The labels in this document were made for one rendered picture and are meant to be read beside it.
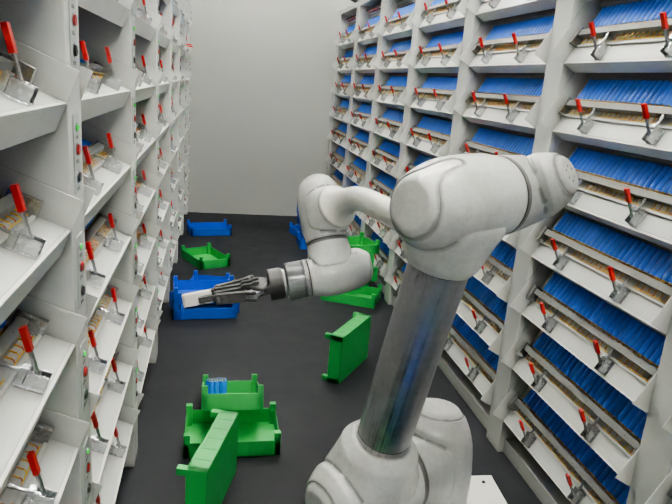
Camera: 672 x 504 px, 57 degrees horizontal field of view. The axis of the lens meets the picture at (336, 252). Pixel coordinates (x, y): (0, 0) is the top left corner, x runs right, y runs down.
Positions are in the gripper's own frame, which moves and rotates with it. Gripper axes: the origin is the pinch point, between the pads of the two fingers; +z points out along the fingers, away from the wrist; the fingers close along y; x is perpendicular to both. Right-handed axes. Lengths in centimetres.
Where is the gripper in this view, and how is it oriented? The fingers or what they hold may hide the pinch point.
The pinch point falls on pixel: (198, 298)
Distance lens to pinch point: 146.4
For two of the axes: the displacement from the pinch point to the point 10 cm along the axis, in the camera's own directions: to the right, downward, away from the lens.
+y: -1.8, -2.7, 9.4
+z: -9.7, 1.8, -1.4
